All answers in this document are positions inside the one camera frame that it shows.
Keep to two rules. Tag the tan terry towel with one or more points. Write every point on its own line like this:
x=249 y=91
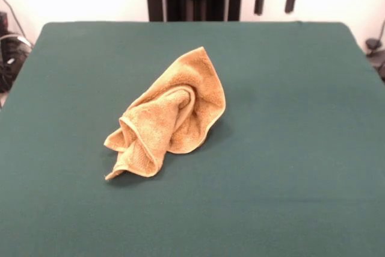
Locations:
x=168 y=118

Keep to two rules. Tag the dark grey stand base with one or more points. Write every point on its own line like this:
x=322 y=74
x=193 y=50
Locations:
x=12 y=64
x=376 y=58

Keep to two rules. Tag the dark green tablecloth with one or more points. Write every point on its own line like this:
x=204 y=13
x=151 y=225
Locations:
x=270 y=178

